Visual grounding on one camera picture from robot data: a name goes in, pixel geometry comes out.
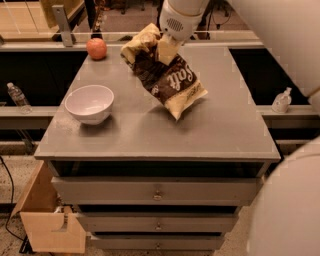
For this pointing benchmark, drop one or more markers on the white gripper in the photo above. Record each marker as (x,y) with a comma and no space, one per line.
(177,26)

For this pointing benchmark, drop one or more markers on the brown chip bag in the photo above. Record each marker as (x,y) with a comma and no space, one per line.
(176,86)

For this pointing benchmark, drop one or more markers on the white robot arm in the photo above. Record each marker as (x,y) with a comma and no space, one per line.
(286,217)

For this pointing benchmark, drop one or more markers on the white bowl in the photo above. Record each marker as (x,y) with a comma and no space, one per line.
(91,104)

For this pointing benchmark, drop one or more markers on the red apple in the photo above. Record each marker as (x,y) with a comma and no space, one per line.
(96,48)

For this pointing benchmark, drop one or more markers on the clear soap dispenser bottle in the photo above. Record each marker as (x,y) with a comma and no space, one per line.
(282,101)

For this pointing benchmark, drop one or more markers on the grey drawer cabinet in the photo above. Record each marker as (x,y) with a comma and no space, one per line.
(144,180)

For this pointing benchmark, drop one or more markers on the clear water bottle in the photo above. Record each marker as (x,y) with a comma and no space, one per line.
(19,98)

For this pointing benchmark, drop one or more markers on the open wooden drawer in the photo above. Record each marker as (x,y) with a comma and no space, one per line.
(48,226)

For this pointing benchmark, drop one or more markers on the left metal rail bracket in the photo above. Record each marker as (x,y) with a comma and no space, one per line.
(63,24)

